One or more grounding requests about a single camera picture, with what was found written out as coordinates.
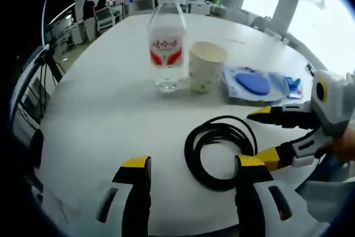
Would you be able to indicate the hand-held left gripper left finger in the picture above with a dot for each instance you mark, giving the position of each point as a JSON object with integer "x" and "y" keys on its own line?
{"x": 138, "y": 201}

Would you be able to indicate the blue tissue pack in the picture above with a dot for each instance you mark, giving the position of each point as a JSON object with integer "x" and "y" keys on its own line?
{"x": 295, "y": 87}

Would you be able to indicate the small black tool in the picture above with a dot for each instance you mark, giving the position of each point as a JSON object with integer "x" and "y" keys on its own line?
{"x": 310, "y": 70}

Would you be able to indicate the person's white coat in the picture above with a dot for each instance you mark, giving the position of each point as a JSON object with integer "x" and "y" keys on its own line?
{"x": 324, "y": 203}

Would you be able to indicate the white paper cup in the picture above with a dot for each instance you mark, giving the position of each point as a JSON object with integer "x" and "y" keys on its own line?
{"x": 206, "y": 70}

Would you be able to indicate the clear water bottle red label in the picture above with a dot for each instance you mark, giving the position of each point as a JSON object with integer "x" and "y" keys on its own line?
{"x": 166, "y": 42}

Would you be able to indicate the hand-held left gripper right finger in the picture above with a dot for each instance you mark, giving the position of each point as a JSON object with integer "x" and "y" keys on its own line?
{"x": 247, "y": 201}

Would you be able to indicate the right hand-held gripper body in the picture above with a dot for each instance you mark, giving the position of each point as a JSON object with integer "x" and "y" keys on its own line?
{"x": 335, "y": 103}

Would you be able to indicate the white office chair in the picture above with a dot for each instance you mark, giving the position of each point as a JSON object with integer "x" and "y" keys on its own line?
{"x": 105, "y": 19}
{"x": 144, "y": 5}

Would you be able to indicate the white blue wet wipes packet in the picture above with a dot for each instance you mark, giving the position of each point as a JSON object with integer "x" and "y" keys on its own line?
{"x": 252, "y": 84}

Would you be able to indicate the person's right hand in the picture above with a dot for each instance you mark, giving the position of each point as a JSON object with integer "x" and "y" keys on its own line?
{"x": 344, "y": 148}

